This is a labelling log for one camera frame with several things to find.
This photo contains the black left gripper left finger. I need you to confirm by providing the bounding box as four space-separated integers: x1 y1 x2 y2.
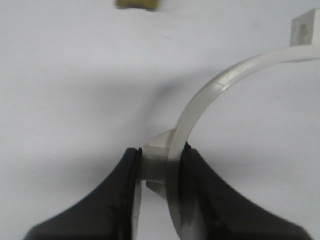
25 148 142 240

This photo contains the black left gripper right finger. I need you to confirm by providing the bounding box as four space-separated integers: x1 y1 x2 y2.
179 144 311 240

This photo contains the white half clamp with lug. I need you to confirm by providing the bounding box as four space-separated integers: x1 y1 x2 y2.
141 9 320 240

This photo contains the brass valve red handwheel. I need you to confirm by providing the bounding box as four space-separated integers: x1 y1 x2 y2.
115 0 161 11

